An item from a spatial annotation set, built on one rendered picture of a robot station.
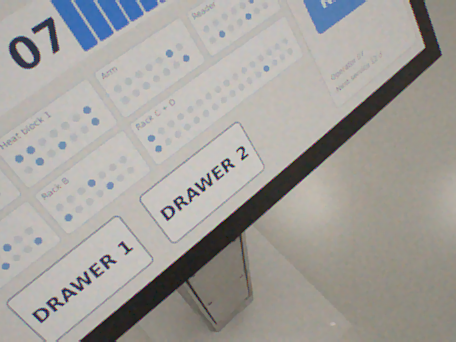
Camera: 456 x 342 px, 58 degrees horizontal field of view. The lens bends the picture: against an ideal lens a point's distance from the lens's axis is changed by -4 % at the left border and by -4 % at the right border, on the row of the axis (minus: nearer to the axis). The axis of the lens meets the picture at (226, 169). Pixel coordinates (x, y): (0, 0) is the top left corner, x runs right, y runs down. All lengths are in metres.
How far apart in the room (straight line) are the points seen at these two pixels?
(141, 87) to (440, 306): 1.22
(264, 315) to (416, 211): 0.60
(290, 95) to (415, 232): 1.14
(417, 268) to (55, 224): 1.23
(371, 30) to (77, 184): 0.27
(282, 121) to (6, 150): 0.20
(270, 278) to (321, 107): 0.96
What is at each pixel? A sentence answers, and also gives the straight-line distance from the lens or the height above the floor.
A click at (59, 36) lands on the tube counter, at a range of 0.28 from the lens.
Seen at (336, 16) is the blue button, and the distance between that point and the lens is 0.37.
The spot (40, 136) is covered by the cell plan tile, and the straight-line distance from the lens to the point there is 0.28.
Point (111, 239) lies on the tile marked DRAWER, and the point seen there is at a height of 1.01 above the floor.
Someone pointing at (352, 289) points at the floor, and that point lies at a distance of 1.34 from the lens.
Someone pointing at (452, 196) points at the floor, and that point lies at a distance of 1.54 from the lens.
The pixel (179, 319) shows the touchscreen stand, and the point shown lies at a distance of 1.28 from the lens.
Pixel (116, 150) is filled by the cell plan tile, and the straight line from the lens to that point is 0.29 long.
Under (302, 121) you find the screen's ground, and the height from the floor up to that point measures 0.99.
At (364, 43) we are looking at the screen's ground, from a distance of 0.39.
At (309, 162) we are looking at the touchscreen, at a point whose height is 0.97.
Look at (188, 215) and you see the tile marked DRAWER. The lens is 0.31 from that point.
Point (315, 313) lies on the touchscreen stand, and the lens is 1.27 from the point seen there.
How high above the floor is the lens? 1.28
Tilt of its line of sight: 61 degrees down
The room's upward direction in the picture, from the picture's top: 10 degrees counter-clockwise
